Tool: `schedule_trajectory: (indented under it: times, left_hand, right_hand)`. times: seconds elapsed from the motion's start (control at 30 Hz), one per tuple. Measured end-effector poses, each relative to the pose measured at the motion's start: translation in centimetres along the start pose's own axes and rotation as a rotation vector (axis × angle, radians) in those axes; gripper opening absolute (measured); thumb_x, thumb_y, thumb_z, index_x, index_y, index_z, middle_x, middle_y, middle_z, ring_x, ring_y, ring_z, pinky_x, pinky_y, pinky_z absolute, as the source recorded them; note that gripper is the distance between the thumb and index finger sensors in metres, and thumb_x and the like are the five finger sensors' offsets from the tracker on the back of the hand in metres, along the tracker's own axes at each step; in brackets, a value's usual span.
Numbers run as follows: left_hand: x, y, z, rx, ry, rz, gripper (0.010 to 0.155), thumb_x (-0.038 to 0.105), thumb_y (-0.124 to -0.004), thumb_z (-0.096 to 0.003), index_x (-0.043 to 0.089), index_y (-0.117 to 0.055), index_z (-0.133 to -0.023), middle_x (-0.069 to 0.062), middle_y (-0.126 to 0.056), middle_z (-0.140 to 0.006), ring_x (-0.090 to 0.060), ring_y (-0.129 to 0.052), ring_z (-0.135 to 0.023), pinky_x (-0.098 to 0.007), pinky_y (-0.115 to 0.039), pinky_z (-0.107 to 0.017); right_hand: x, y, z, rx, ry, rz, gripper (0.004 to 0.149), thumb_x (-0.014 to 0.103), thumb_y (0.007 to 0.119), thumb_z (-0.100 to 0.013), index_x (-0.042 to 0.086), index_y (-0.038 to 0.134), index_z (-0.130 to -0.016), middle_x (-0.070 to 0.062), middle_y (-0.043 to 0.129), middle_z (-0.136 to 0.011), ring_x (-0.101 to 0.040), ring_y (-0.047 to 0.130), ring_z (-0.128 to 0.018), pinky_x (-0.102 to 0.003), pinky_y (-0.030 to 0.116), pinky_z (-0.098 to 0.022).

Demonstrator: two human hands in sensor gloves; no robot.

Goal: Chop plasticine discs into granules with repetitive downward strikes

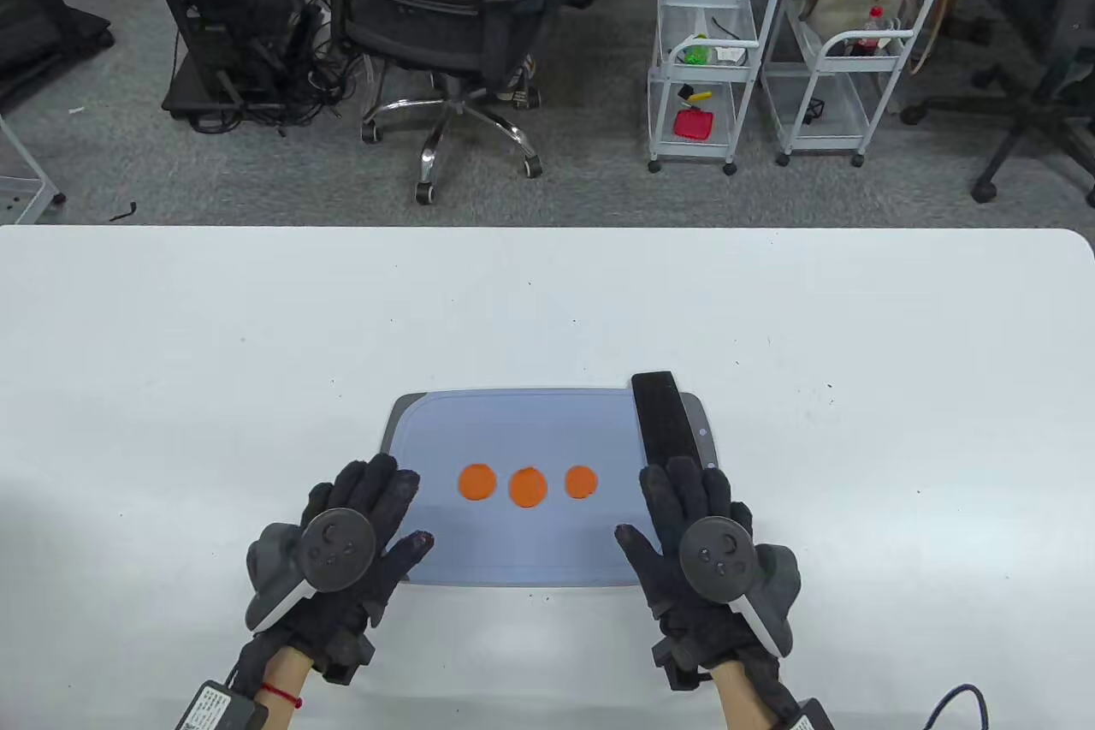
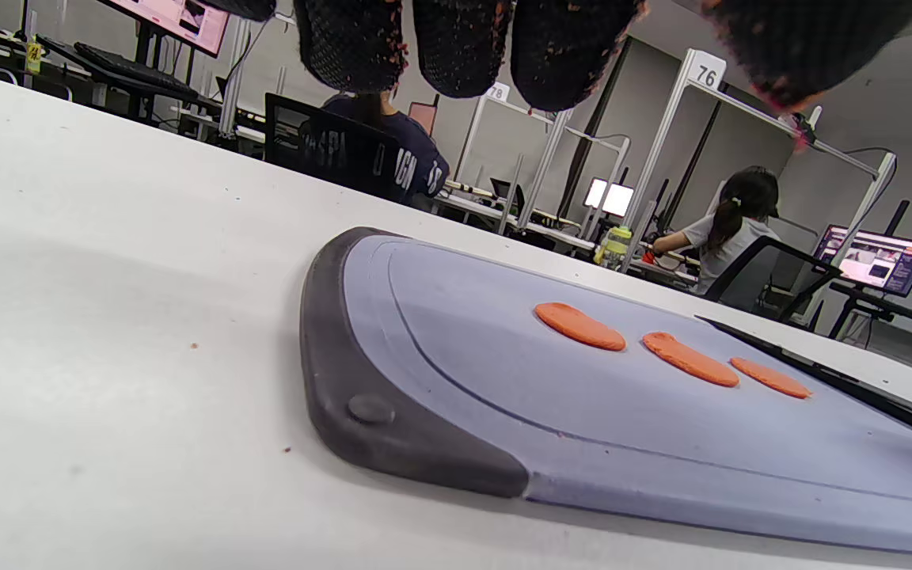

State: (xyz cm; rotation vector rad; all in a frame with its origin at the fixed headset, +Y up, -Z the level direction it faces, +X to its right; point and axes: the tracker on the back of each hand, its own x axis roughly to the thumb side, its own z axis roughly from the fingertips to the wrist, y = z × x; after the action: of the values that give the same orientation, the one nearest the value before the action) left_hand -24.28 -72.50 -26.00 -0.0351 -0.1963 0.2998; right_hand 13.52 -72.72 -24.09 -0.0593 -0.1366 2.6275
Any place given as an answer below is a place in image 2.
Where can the person's left hand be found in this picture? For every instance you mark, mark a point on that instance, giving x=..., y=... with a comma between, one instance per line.
x=456, y=47

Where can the blue grey cutting board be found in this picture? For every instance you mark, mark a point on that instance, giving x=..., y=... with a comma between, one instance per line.
x=503, y=380

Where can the green bottle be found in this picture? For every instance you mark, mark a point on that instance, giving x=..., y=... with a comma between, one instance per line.
x=614, y=245

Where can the white metal frame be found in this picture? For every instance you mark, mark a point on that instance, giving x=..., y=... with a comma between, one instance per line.
x=497, y=92
x=695, y=57

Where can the black keyboard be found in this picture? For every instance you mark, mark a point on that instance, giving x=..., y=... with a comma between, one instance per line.
x=131, y=71

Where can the orange plasticine disc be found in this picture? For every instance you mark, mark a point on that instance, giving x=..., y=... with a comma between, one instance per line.
x=579, y=326
x=689, y=360
x=771, y=378

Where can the small bright monitor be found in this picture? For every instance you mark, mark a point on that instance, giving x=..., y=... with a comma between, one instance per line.
x=610, y=198

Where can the yellow tag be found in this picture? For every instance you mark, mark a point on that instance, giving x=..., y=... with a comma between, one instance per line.
x=34, y=57

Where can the monitor with pink screen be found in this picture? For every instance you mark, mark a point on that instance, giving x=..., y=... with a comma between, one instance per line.
x=179, y=20

